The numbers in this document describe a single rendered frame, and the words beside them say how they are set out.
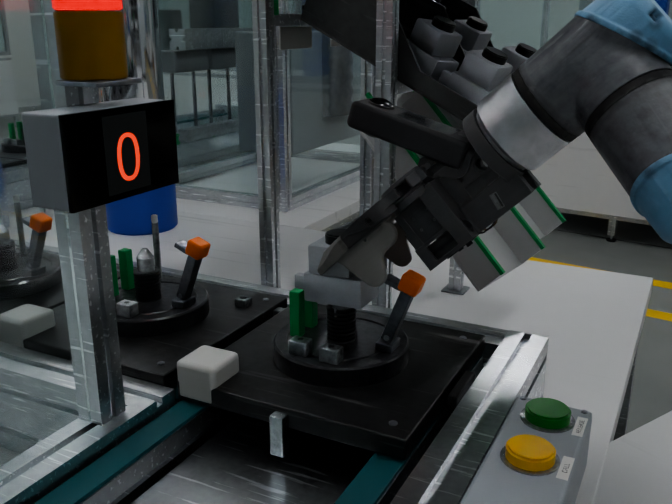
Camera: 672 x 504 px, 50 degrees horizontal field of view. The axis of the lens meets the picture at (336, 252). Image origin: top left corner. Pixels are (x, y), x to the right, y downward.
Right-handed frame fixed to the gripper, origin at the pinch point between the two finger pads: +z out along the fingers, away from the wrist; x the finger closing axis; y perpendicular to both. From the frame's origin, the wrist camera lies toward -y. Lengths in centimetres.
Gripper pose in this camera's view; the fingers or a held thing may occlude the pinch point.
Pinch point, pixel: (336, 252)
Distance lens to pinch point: 72.6
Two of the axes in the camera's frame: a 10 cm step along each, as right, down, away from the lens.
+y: 6.2, 7.8, -0.8
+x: 4.5, -2.7, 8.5
